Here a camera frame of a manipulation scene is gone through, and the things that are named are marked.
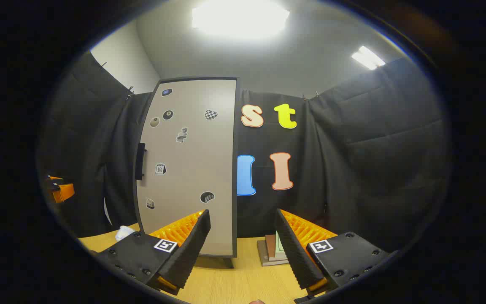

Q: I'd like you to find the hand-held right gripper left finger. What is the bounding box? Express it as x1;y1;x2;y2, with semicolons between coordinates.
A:
95;210;211;296

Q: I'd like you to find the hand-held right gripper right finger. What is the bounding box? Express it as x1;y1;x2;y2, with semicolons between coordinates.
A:
275;208;389;298

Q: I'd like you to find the black cabinet door handle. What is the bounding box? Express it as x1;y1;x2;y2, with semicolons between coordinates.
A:
135;143;147;181

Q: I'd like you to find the brown book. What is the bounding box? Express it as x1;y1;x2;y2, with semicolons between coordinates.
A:
265;234;288;261

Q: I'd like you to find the grey book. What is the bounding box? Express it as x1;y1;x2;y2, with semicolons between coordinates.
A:
257;239;290;267

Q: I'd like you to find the white crumpled cloth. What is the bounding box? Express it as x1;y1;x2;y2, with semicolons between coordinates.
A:
115;225;136;242

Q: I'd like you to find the black backdrop cloth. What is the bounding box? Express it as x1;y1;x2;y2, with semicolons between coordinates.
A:
40;51;450;254

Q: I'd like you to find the narrow ceiling light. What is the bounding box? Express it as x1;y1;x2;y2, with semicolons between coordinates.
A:
351;45;386;71

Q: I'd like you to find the large ceiling light panel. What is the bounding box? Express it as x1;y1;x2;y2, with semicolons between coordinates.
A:
192;0;291;41

